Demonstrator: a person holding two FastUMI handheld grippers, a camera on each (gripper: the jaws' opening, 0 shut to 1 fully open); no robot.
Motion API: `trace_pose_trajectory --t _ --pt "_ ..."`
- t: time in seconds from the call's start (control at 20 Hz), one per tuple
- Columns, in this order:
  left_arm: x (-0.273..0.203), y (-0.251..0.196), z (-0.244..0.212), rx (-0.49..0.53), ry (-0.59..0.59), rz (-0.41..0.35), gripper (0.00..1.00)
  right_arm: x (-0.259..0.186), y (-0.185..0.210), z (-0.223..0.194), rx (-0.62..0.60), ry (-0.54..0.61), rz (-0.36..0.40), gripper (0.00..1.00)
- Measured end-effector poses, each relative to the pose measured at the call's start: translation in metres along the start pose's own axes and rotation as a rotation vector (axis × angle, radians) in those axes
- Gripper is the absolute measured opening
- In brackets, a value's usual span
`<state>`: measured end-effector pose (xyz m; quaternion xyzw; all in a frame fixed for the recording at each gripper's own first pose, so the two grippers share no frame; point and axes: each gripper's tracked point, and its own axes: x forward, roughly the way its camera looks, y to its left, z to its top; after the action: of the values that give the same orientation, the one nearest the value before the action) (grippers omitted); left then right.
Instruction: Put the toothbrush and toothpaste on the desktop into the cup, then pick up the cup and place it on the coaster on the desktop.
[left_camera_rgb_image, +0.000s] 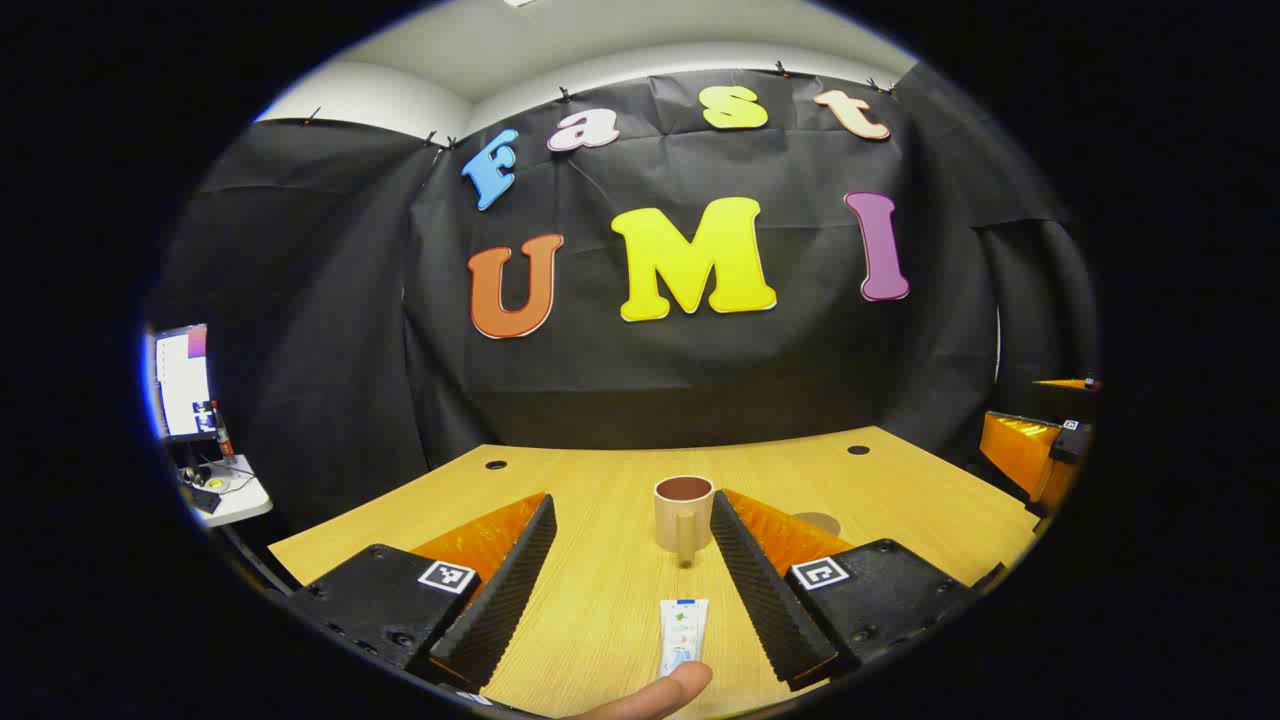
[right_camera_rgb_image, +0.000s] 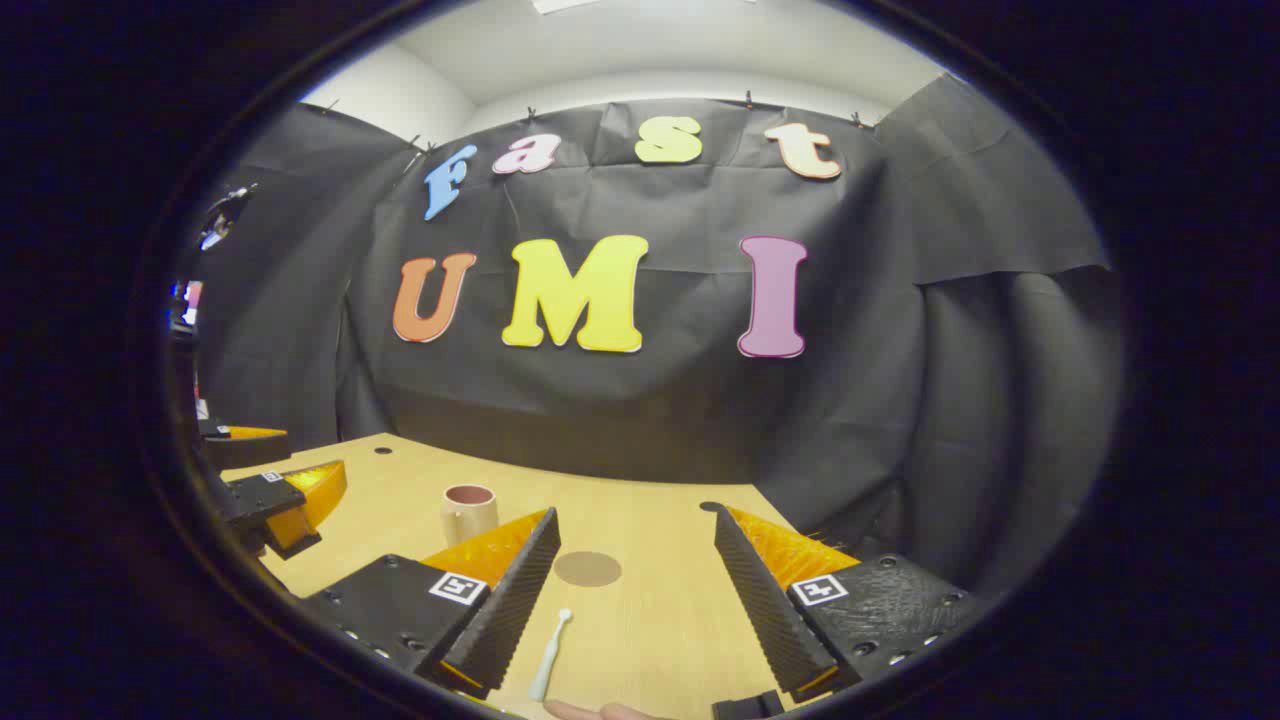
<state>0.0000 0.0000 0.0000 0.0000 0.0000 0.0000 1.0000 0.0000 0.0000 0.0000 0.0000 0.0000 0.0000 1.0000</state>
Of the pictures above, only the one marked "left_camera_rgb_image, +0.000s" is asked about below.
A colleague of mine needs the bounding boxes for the wooden desktop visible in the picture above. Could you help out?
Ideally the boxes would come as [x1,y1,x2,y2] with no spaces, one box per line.
[268,426,1041,719]

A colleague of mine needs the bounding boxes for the white toothpaste tube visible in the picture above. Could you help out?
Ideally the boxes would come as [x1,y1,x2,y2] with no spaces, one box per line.
[658,598,710,678]

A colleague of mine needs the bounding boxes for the beige cup with handle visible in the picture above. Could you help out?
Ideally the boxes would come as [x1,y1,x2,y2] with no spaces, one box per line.
[654,475,716,563]

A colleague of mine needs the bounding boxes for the white side table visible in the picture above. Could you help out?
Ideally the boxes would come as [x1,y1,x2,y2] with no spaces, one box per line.
[178,455,273,528]

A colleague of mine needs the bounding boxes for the computer monitor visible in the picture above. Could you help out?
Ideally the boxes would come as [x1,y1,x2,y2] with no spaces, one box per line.
[150,323,216,441]

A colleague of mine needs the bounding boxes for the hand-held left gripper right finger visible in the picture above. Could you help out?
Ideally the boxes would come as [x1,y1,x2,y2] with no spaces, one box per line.
[708,488,978,693]

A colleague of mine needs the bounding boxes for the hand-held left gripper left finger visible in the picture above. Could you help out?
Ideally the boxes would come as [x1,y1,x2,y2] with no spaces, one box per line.
[288,492,558,693]

